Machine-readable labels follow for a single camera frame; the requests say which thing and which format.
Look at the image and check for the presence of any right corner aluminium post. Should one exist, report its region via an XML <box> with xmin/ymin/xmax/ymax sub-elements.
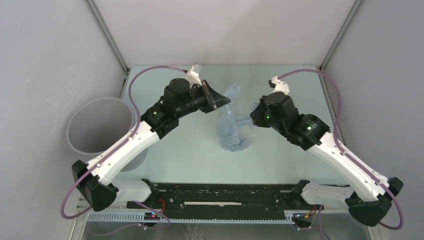
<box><xmin>319</xmin><ymin>0</ymin><xmax>365</xmax><ymax>71</ymax></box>

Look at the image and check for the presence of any right controller board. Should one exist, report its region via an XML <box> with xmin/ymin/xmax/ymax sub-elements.
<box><xmin>292</xmin><ymin>213</ymin><xmax>313</xmax><ymax>228</ymax></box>

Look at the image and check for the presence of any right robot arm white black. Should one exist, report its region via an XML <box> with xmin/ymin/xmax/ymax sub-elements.
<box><xmin>250</xmin><ymin>91</ymin><xmax>404</xmax><ymax>227</ymax></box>

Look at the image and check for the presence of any left corner aluminium post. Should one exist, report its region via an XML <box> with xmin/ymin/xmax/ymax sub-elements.
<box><xmin>84</xmin><ymin>0</ymin><xmax>129</xmax><ymax>74</ymax></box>

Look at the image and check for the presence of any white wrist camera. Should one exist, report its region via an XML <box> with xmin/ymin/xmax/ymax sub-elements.
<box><xmin>184</xmin><ymin>63</ymin><xmax>202</xmax><ymax>89</ymax></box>
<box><xmin>268</xmin><ymin>76</ymin><xmax>290</xmax><ymax>96</ymax></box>

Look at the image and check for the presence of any light blue plastic trash bag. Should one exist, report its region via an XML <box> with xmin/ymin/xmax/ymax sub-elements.
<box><xmin>216</xmin><ymin>84</ymin><xmax>254</xmax><ymax>152</ymax></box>

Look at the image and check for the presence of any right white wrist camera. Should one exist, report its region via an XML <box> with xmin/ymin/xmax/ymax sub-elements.
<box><xmin>268</xmin><ymin>76</ymin><xmax>290</xmax><ymax>96</ymax></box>

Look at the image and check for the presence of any left controller board with leds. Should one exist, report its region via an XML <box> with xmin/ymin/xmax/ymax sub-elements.
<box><xmin>143</xmin><ymin>212</ymin><xmax>162</xmax><ymax>221</ymax></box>

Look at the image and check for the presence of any grey cylindrical trash bin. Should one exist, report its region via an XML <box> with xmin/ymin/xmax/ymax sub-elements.
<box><xmin>66</xmin><ymin>97</ymin><xmax>136</xmax><ymax>162</ymax></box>

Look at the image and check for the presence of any corner aluminium post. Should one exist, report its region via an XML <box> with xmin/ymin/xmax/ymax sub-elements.
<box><xmin>84</xmin><ymin>0</ymin><xmax>129</xmax><ymax>74</ymax></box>
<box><xmin>319</xmin><ymin>0</ymin><xmax>365</xmax><ymax>71</ymax></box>

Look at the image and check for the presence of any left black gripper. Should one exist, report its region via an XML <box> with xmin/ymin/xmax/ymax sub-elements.
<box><xmin>176</xmin><ymin>79</ymin><xmax>230</xmax><ymax>118</ymax></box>

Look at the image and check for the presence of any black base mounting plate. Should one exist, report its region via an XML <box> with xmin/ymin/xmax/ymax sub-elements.
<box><xmin>143</xmin><ymin>182</ymin><xmax>319</xmax><ymax>221</ymax></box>

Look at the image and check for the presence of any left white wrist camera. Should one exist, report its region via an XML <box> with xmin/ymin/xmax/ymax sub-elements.
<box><xmin>184</xmin><ymin>63</ymin><xmax>202</xmax><ymax>89</ymax></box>

